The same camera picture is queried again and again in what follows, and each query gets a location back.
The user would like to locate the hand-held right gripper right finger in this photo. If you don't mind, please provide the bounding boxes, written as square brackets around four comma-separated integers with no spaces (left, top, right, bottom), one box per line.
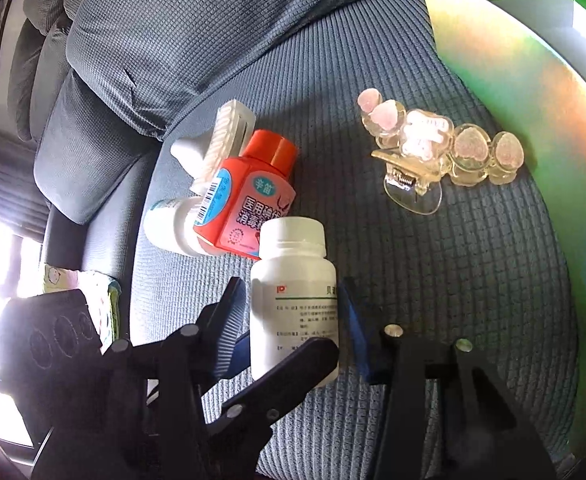
[342,276,558,480]

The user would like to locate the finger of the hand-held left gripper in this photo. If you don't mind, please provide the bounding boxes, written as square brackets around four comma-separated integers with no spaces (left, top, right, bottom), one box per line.
[203,337,341,446]

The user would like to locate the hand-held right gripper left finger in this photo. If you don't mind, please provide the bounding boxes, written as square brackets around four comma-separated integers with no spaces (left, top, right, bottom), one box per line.
[33,276,252,480]

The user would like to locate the white bottle red logo label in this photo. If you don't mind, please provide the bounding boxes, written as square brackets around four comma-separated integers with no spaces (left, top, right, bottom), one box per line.
[249,216,340,392]

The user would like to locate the white bottle blue label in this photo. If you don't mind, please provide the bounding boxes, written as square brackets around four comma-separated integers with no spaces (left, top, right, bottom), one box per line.
[143,194,208,257]

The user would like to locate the orange-red plastic bottle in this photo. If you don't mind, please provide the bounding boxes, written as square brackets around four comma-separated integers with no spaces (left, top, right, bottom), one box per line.
[192,129,298,261]

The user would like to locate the clear hair claw pink decorations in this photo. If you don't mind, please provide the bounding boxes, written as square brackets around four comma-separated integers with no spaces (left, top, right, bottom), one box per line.
[357,87,525,217]

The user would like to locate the white plastic hair clip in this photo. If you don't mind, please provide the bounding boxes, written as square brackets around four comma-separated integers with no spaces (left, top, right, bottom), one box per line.
[169,100,257,196]

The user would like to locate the green cardboard box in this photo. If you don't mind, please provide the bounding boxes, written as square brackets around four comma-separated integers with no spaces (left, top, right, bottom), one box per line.
[414,0,586,466]

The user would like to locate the pale printed cloth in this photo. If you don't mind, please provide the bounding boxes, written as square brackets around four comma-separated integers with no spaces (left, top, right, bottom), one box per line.
[42,262,122,313]

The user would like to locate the grey sofa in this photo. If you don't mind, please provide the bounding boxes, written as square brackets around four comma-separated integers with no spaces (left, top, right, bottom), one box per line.
[8,0,581,480]

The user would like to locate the grey sofa back cushion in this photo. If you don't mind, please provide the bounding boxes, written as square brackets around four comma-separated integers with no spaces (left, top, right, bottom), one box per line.
[34,0,426,226]

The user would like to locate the dark grey cushion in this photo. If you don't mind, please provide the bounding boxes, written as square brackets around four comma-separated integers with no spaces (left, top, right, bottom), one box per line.
[8,0,90,142]

